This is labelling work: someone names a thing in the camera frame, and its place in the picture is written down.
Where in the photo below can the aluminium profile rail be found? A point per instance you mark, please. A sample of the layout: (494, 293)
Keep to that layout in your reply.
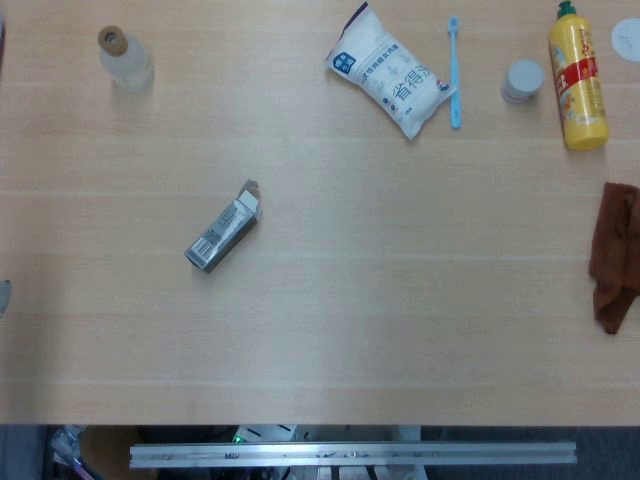
(350, 454)

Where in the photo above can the yellow dish soap bottle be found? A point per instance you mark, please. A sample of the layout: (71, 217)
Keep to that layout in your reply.
(582, 100)

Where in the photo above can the white powder bag blue print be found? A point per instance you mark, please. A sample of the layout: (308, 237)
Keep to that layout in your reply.
(395, 80)

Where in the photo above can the clear bottle with cork cap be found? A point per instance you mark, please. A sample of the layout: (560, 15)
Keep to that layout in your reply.
(127, 65)

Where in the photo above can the light blue toothbrush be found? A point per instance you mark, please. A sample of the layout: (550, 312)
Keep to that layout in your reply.
(455, 75)

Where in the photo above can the clear plastic bag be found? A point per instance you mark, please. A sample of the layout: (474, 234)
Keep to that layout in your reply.
(65, 445)

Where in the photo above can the brown cloth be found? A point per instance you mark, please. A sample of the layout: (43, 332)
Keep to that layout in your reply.
(617, 250)

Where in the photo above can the small grey cardboard box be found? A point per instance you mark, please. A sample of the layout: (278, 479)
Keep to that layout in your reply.
(222, 235)

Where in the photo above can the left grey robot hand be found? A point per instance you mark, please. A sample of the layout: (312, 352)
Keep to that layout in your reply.
(4, 295)

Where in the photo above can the small white jar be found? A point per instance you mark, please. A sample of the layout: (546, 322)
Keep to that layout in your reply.
(522, 80)

